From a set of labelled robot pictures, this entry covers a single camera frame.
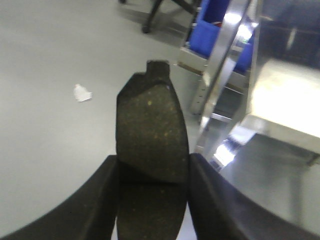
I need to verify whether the stainless steel rack frame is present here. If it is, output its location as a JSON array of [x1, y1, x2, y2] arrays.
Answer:
[[192, 0, 320, 170]]

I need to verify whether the crumpled white paper scrap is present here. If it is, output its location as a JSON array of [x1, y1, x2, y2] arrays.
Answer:
[[73, 84, 93, 103]]

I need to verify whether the far left blue bin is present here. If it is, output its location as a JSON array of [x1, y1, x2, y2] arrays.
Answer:
[[189, 0, 223, 59]]

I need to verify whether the brake pad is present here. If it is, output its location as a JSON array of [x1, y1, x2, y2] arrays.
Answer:
[[115, 60, 189, 240]]

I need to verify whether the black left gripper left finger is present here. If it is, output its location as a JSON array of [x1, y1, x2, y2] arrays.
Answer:
[[3, 155, 119, 240]]

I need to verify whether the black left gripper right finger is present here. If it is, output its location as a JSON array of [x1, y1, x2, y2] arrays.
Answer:
[[188, 153, 320, 240]]

